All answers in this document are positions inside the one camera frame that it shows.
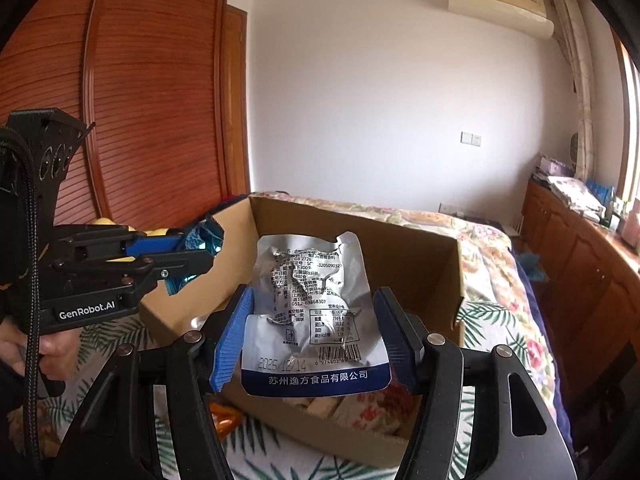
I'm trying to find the teal snack wrapper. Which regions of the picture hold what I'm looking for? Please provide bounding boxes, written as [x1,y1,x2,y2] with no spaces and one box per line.
[164,214,224,296]

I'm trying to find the silver blue snack packet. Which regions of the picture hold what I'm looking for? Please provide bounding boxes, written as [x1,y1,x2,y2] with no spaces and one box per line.
[241,232,392,398]

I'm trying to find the small orange snack packet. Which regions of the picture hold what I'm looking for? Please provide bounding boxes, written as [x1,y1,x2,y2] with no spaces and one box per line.
[207,400,244,441]

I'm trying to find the person left hand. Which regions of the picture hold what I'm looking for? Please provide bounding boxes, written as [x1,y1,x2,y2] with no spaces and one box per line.
[0,318,81,380]

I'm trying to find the yellow plush toy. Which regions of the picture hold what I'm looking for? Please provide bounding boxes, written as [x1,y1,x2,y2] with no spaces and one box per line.
[91,218,169,236]

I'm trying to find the palm leaf bed sheet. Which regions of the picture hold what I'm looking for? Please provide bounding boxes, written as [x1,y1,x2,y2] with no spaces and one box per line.
[8,299,557,480]

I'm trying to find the wooden sideboard cabinet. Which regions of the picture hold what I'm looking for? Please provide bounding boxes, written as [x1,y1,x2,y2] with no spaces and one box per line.
[521,181,639,403]

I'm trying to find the brown cardboard box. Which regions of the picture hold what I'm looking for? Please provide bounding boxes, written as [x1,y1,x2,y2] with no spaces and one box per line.
[140,194,463,468]

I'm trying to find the wooden wardrobe doors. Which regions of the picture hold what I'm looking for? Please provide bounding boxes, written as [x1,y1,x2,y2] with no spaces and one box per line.
[1,0,250,230]

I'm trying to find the patterned window curtain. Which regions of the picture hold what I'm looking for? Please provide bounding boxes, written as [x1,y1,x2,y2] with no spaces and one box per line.
[553,0,596,182]

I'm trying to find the black braided cable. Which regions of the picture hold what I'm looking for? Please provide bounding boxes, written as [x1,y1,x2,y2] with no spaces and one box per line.
[0,127,44,466]

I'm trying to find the white wall switch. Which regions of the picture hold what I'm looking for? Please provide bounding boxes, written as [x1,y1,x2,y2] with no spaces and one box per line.
[460,131,482,148]

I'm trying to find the white wall air conditioner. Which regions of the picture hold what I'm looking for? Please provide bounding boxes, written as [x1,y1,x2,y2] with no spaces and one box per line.
[448,0,554,39]

